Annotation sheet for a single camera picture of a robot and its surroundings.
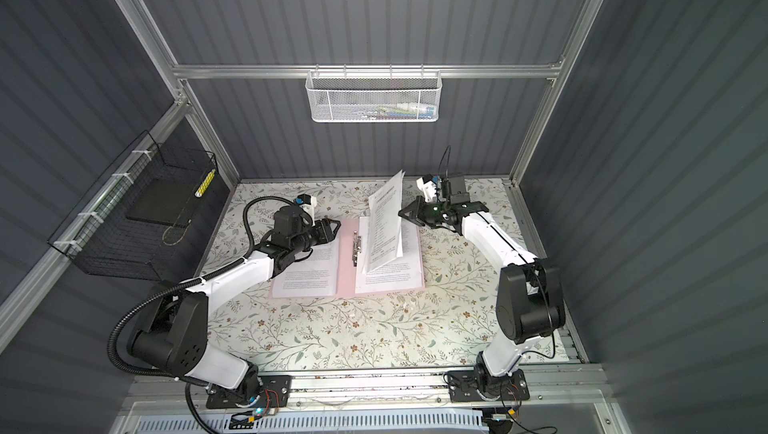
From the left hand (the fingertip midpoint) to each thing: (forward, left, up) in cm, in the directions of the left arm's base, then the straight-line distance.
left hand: (335, 223), depth 89 cm
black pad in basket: (-4, +38, +17) cm, 42 cm away
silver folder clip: (+3, -6, -13) cm, 15 cm away
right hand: (-2, -20, +5) cm, 21 cm away
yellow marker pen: (+3, +35, +12) cm, 37 cm away
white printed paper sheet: (-10, +8, -15) cm, 19 cm away
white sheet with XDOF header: (-5, -15, -3) cm, 16 cm away
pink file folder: (-13, -2, -15) cm, 19 cm away
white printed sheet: (-12, -19, -12) cm, 26 cm away
